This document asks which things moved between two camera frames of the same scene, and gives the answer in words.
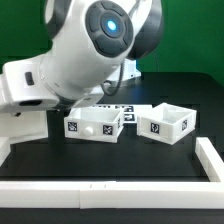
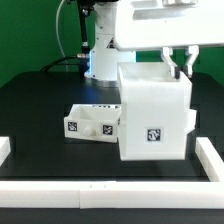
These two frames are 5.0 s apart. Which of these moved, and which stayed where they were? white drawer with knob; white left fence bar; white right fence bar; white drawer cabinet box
Moved: white drawer cabinet box
Stayed: white right fence bar; white drawer with knob; white left fence bar
